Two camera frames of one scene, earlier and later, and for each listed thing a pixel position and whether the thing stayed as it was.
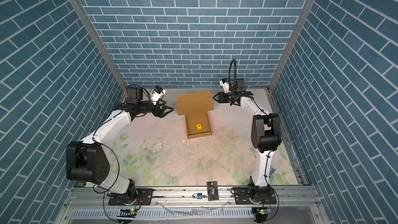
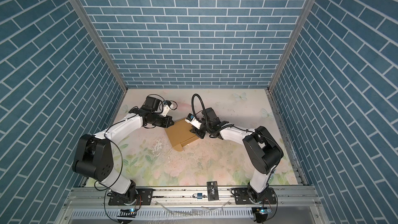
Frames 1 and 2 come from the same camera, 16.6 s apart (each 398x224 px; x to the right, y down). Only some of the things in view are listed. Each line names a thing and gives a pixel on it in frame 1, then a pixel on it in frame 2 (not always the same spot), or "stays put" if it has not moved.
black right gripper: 221,96 -> 200,136
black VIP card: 212,191 stays put
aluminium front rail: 300,196 stays put
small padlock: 198,195 stays put
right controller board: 261,213 stays put
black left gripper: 161,113 -> 166,123
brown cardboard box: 188,105 -> 179,134
